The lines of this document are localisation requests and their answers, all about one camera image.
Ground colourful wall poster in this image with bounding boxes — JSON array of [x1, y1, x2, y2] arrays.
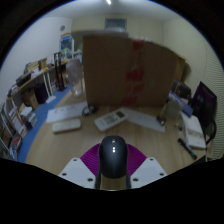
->
[[59, 33, 75, 59]]

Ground black office chair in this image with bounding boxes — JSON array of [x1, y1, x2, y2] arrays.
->
[[191, 80, 218, 148]]

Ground black computer mouse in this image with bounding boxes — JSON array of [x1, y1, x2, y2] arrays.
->
[[98, 134, 129, 179]]

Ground clear plastic container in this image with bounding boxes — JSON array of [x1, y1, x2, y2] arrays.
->
[[158, 99, 183, 126]]

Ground blue book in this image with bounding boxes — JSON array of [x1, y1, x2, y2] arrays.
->
[[168, 91, 194, 118]]

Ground plain white remote control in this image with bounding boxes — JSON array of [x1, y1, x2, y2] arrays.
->
[[51, 118, 82, 134]]

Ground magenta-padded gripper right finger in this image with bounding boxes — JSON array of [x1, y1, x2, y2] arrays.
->
[[125, 143, 168, 190]]

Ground black waste bin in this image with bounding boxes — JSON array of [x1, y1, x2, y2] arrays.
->
[[34, 83, 50, 104]]

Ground wall window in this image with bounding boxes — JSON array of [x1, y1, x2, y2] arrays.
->
[[104, 17, 128, 30]]

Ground white paper sheet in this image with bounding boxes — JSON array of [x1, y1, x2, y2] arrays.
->
[[45, 101, 89, 124], [121, 107, 167, 134]]

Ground large brown cardboard box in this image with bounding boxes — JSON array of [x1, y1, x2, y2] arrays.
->
[[82, 34, 186, 108]]

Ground cluttered shelf unit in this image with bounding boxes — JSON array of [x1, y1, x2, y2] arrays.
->
[[0, 99, 38, 161]]

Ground wooden side desk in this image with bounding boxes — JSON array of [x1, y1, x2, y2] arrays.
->
[[6, 59, 73, 111]]

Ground black marker pen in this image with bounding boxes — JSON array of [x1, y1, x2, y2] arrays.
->
[[177, 137, 198, 160]]

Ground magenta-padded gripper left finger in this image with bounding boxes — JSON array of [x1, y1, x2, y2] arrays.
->
[[58, 143, 103, 190]]

